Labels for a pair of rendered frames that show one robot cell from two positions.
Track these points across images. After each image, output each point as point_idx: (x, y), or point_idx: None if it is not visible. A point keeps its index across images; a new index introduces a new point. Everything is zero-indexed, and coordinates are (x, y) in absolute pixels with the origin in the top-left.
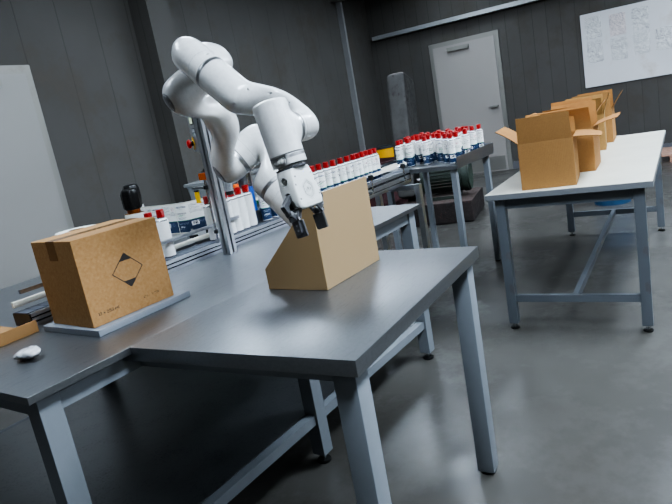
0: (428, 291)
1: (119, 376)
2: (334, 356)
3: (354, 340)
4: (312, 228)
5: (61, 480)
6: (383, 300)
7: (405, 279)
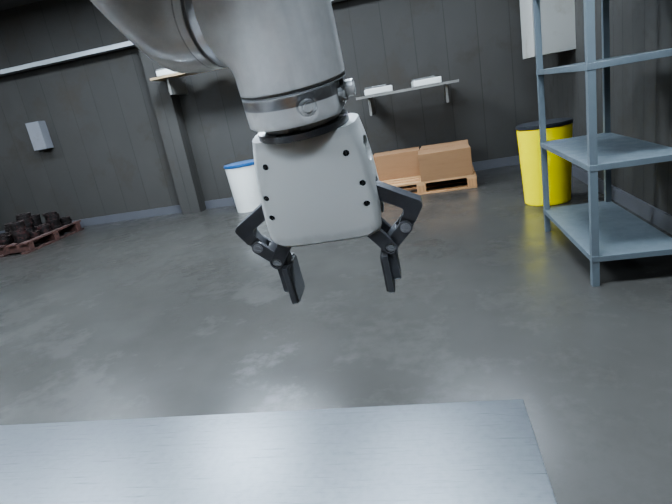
0: (216, 414)
1: None
2: (519, 427)
3: (446, 428)
4: None
5: None
6: (237, 461)
7: (107, 471)
